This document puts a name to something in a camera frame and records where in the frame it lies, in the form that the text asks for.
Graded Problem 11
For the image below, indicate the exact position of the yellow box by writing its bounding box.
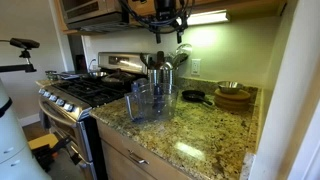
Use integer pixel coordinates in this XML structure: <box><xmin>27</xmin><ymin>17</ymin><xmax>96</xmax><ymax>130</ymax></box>
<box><xmin>27</xmin><ymin>132</ymin><xmax>60</xmax><ymax>151</ymax></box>

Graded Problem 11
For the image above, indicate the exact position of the round wooden board stack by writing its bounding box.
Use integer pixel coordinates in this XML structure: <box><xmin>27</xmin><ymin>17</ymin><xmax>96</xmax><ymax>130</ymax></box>
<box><xmin>213</xmin><ymin>87</ymin><xmax>252</xmax><ymax>113</ymax></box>

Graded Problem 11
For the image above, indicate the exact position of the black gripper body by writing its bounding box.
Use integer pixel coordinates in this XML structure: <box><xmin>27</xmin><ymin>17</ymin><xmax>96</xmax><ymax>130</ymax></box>
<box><xmin>153</xmin><ymin>0</ymin><xmax>178</xmax><ymax>22</ymax></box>

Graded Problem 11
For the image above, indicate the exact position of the wooden spoon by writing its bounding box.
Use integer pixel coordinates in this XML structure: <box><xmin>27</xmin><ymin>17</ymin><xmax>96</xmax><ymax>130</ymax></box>
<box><xmin>156</xmin><ymin>50</ymin><xmax>165</xmax><ymax>70</ymax></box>

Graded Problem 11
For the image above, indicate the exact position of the steel bowl on boards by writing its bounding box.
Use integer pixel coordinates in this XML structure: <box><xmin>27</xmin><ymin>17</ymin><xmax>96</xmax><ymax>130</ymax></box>
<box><xmin>216</xmin><ymin>80</ymin><xmax>245</xmax><ymax>95</ymax></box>

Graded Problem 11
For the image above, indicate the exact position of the small clutter beside stove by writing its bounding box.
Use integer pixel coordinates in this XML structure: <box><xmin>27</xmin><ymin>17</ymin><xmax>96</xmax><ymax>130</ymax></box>
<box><xmin>44</xmin><ymin>69</ymin><xmax>82</xmax><ymax>81</ymax></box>

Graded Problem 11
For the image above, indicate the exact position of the white wall outlet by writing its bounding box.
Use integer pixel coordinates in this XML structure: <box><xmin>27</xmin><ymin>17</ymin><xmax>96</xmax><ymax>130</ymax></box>
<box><xmin>190</xmin><ymin>58</ymin><xmax>202</xmax><ymax>76</ymax></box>

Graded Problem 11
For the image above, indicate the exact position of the wooden base cabinet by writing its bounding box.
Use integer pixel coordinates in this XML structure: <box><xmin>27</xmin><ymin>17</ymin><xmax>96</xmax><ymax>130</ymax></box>
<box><xmin>95</xmin><ymin>119</ymin><xmax>193</xmax><ymax>180</ymax></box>

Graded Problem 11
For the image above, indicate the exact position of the stainless steel microwave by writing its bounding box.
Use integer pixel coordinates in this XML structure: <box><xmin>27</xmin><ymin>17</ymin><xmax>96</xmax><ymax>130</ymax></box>
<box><xmin>59</xmin><ymin>0</ymin><xmax>132</xmax><ymax>33</ymax></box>

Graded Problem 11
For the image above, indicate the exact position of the black clamp tool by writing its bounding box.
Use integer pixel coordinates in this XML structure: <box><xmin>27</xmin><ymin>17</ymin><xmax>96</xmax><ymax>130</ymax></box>
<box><xmin>32</xmin><ymin>135</ymin><xmax>83</xmax><ymax>173</ymax></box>

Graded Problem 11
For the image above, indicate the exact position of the shallow steel pan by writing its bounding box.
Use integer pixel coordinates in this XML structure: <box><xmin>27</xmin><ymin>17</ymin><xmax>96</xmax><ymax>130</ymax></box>
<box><xmin>81</xmin><ymin>70</ymin><xmax>110</xmax><ymax>80</ymax></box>

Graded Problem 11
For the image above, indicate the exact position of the dark lidded pan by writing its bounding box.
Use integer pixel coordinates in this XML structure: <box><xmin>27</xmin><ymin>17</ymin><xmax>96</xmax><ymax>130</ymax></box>
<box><xmin>101</xmin><ymin>68</ymin><xmax>137</xmax><ymax>86</ymax></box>

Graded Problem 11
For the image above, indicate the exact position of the small black skillet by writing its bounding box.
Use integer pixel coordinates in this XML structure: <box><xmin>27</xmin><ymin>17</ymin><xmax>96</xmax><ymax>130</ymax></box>
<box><xmin>181</xmin><ymin>89</ymin><xmax>214</xmax><ymax>107</ymax></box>

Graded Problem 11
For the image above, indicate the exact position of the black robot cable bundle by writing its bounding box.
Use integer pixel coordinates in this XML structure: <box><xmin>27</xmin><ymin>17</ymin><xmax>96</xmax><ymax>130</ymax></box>
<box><xmin>117</xmin><ymin>0</ymin><xmax>196</xmax><ymax>35</ymax></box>

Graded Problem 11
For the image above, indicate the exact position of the stainless steel gas range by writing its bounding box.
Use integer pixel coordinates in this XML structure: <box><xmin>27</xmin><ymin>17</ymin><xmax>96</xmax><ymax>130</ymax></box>
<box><xmin>37</xmin><ymin>51</ymin><xmax>158</xmax><ymax>180</ymax></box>

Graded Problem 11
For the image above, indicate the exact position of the clear glass measuring jug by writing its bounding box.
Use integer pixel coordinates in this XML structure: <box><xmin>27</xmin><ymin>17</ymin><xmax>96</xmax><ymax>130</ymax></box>
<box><xmin>123</xmin><ymin>77</ymin><xmax>180</xmax><ymax>124</ymax></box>

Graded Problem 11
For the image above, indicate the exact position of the metal drawer handle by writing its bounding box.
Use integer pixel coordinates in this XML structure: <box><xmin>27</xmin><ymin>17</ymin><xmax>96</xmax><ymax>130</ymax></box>
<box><xmin>127</xmin><ymin>150</ymin><xmax>150</xmax><ymax>166</ymax></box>

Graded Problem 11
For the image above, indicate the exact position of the under-cabinet light bar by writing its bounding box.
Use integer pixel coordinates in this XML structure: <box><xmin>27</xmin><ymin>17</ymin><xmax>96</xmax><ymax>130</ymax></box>
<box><xmin>175</xmin><ymin>9</ymin><xmax>231</xmax><ymax>27</ymax></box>

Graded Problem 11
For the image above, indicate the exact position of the black camera on stand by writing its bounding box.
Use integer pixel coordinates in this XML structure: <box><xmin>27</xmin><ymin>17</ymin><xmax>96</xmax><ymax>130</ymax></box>
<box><xmin>8</xmin><ymin>37</ymin><xmax>41</xmax><ymax>60</ymax></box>

